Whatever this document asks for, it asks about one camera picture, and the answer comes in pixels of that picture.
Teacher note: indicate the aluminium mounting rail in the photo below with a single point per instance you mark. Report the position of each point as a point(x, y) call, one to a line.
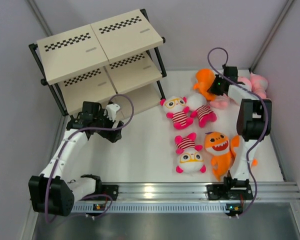
point(165, 191)

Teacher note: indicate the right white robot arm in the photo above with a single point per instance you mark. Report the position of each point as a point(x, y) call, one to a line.
point(253, 121)

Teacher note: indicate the beige three-tier shelf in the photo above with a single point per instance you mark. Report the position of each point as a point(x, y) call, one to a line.
point(117, 55)

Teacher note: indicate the white panda plush face down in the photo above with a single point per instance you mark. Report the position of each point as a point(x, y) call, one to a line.
point(200, 109)

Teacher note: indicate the orange shark plush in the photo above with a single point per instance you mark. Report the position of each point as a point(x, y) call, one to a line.
point(205, 78)
point(230, 155)

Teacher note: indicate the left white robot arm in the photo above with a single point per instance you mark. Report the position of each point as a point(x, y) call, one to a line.
point(62, 163)

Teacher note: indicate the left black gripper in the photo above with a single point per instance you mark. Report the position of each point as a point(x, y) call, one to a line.
point(113, 135)

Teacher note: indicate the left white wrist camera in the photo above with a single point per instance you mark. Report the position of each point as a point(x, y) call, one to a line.
point(112, 110)

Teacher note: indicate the white slotted cable duct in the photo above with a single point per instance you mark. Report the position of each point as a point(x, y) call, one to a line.
point(162, 207)

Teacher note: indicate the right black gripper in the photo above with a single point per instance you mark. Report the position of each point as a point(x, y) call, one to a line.
point(212, 89)

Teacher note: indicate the white panda plush with glasses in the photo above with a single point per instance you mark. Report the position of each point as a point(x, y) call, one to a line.
point(176, 110)

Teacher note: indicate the white panda plush front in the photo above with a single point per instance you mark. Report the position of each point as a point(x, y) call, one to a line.
point(189, 157)

